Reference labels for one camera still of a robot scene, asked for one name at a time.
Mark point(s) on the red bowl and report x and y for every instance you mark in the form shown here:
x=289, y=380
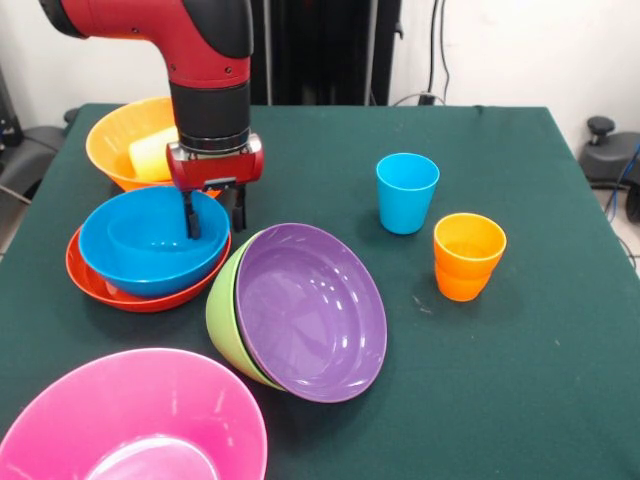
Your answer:
x=145, y=305

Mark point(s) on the black office chair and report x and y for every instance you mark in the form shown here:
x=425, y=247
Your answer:
x=30, y=150

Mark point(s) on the small translucent blue bowl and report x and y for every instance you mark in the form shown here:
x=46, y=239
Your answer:
x=145, y=250

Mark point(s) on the pink bowl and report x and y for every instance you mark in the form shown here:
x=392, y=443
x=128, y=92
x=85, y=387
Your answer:
x=140, y=400

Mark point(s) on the purple bowl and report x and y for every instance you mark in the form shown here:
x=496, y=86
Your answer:
x=310, y=320

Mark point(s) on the yellow cup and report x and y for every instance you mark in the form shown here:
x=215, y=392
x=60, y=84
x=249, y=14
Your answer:
x=150, y=160

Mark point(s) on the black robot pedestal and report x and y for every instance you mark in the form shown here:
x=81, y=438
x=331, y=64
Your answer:
x=325, y=50

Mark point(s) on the green bowl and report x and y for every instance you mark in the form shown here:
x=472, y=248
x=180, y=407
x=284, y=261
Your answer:
x=222, y=320

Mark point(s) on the dark green table cloth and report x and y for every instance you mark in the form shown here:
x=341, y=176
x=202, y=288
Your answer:
x=500, y=375

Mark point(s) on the orange bowl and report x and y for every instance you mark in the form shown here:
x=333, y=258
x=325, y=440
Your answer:
x=110, y=135

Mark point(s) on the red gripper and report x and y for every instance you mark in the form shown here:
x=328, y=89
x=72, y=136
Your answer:
x=220, y=167

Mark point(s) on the black chair base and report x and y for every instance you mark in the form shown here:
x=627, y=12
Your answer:
x=607, y=155

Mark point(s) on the orange cup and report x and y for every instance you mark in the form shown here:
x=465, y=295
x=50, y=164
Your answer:
x=462, y=290
x=467, y=245

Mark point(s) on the large blue bowl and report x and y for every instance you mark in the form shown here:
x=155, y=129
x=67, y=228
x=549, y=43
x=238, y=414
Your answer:
x=92, y=235

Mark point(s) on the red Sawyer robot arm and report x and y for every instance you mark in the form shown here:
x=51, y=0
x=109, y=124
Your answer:
x=210, y=100

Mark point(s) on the blue cup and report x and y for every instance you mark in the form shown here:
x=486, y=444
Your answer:
x=407, y=200

